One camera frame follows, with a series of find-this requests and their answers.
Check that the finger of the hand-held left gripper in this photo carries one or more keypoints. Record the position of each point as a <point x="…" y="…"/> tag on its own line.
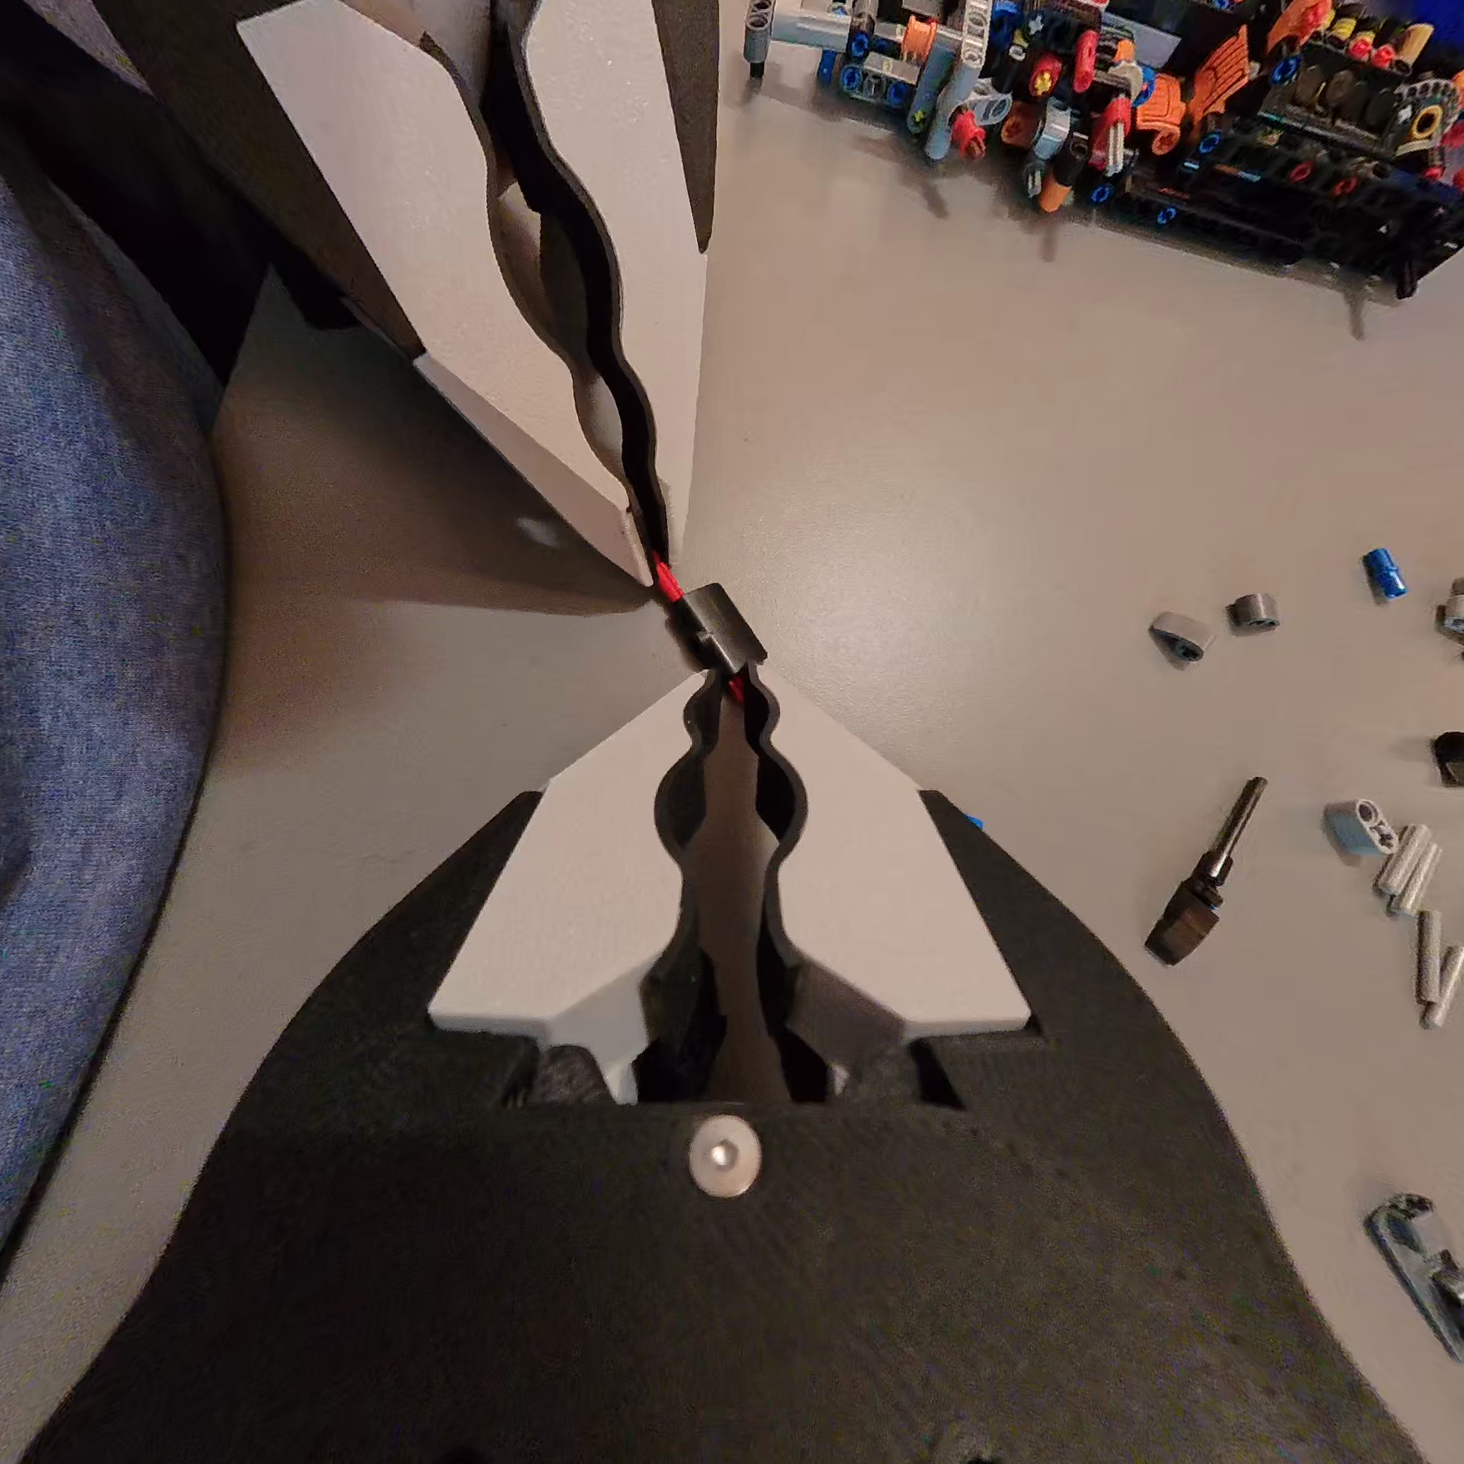
<point x="400" y="172"/>
<point x="641" y="172"/>

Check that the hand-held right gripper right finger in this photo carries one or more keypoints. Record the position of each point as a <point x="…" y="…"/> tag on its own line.
<point x="904" y="904"/>

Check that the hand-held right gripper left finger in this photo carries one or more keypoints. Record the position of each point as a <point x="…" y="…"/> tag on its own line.
<point x="573" y="904"/>

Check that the black lego connector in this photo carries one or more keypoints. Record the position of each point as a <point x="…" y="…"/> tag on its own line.
<point x="721" y="627"/>

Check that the black lego shaft piece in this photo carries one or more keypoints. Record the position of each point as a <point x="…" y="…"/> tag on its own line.
<point x="1197" y="904"/>

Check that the grey curved lego piece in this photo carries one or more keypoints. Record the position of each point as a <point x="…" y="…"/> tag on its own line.
<point x="1256" y="613"/>
<point x="1185" y="637"/>

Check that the grey lego axle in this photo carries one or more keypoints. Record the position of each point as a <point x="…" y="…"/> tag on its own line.
<point x="1430" y="960"/>
<point x="1402" y="860"/>
<point x="1448" y="986"/>

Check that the partly built lego vehicle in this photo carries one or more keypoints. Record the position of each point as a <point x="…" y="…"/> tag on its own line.
<point x="1144" y="114"/>

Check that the short blue lego pin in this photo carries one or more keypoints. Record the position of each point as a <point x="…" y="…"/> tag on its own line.
<point x="1385" y="574"/>

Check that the light grey lego connector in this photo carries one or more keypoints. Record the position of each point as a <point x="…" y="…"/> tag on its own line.
<point x="1455" y="609"/>

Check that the light grey two-hole connector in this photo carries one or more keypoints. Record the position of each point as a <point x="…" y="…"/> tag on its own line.
<point x="1359" y="827"/>

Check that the grey axle pins group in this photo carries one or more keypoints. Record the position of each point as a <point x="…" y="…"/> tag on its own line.
<point x="1420" y="879"/>

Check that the grey angled connector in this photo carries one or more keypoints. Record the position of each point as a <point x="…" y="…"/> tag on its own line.
<point x="1420" y="1270"/>

